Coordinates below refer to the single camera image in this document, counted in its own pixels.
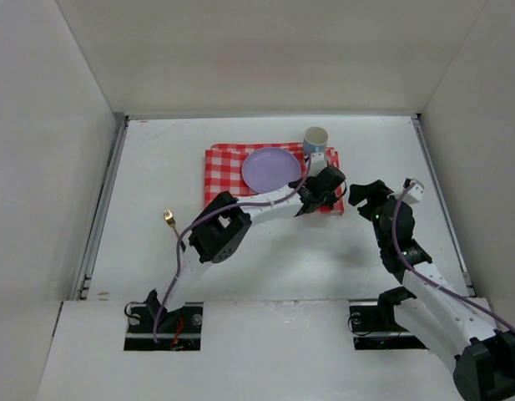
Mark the blue white ceramic mug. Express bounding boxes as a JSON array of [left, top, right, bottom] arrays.
[[302, 126, 329, 155]]

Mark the lilac plastic plate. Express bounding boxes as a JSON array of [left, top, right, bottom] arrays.
[[241, 147, 301, 194]]

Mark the red white checkered cloth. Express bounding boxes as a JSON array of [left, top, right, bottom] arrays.
[[203, 143, 346, 216]]

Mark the gold fork black handle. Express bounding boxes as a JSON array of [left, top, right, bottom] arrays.
[[163, 210, 185, 251]]

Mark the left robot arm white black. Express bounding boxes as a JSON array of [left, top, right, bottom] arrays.
[[145, 165, 346, 321]]

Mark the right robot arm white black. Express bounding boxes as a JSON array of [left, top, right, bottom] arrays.
[[348, 179, 515, 400]]

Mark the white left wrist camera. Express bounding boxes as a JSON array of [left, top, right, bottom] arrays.
[[308, 152, 328, 176]]

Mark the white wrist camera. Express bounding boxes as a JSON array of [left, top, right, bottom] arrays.
[[308, 152, 328, 176], [403, 179, 425, 205]]

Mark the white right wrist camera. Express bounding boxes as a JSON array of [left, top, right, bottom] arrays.
[[403, 179, 425, 205]]

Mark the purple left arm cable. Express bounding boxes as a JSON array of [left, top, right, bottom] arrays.
[[154, 154, 313, 343]]

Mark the right aluminium table rail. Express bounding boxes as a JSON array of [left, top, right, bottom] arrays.
[[411, 114, 477, 297]]

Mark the aluminium table rail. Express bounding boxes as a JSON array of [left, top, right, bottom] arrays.
[[69, 113, 129, 301], [411, 114, 477, 297]]

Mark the left aluminium table rail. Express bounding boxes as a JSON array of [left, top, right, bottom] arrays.
[[69, 113, 129, 301]]

